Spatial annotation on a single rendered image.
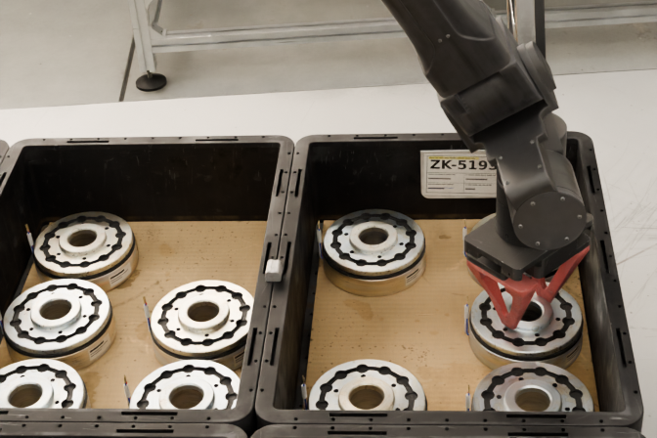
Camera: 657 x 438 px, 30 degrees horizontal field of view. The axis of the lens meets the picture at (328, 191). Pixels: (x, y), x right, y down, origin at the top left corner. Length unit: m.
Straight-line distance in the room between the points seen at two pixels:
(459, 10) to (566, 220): 0.18
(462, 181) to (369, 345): 0.22
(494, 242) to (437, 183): 0.23
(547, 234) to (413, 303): 0.27
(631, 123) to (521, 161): 0.76
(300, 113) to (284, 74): 1.47
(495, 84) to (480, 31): 0.06
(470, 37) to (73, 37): 2.64
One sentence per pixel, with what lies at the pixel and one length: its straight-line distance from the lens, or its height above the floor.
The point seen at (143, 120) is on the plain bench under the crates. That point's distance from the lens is 1.76.
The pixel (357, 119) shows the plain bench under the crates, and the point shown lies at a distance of 1.70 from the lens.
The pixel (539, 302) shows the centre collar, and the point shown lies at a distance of 1.15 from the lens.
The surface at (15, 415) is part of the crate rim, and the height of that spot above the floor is 0.93.
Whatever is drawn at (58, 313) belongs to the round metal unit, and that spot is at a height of 0.85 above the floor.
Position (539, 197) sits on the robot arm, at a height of 1.07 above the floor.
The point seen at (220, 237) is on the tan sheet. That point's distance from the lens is 1.30.
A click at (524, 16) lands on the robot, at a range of 1.93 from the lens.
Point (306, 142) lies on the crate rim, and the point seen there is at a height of 0.93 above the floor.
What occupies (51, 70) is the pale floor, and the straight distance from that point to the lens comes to 3.36.
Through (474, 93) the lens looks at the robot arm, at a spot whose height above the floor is 1.12.
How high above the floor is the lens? 1.63
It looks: 36 degrees down
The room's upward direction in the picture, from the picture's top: 4 degrees counter-clockwise
